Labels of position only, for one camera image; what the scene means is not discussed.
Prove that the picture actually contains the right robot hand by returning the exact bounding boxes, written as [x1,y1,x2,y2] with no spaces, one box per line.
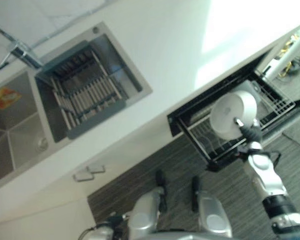
[234,117,263,145]

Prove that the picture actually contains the white round bowl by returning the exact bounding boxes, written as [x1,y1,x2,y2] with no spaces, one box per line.
[209,90,258,140]

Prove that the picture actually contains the black drawer dishwasher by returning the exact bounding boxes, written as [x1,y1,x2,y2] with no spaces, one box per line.
[166,53,300,172]

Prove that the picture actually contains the right dark robot foot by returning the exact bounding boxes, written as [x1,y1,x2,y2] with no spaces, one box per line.
[190,175,201,213]

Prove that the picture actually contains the dark robot foot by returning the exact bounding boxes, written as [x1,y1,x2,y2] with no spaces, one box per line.
[190,175,201,213]
[155,169,169,211]

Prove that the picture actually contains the white pole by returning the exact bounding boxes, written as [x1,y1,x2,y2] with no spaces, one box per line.
[266,29,300,79]

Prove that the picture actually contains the right silver robot leg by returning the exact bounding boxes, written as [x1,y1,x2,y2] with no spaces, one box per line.
[197,189,234,239]

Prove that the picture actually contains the silver robot leg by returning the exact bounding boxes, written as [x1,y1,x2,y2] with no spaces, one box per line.
[197,189,234,239]
[128,186,166,240]

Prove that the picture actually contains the left dark robot foot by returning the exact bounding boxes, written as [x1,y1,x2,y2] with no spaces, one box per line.
[155,169,169,211]

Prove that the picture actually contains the silver robot torso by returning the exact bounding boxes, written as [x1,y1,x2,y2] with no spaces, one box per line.
[147,231,243,240]

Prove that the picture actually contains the left silver robot leg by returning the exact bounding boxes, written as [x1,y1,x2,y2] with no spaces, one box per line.
[128,186,166,240]

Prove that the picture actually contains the dark green drain rack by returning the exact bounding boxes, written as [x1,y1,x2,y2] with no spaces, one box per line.
[34,39,131,140]

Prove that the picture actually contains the round metal sink drain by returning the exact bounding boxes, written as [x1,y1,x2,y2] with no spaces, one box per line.
[33,136,50,154]

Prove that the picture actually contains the stainless steel double sink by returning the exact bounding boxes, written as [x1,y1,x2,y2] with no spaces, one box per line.
[0,21,154,194]

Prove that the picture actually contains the chrome kitchen faucet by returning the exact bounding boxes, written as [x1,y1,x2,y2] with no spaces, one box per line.
[0,19,44,74]

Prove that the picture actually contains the orange yellow sticker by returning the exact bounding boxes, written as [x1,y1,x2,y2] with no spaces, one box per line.
[0,86,23,110]

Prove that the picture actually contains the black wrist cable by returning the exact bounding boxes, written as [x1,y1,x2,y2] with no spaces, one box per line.
[261,149,282,166]

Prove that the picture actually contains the wire dishwasher rack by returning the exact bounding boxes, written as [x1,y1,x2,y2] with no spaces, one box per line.
[178,79,296,161]

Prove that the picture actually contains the yellow cable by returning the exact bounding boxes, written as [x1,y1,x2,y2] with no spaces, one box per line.
[279,34,299,77]

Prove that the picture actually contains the white cabinet handle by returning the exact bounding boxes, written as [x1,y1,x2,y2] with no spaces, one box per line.
[72,170,95,182]
[87,163,107,174]

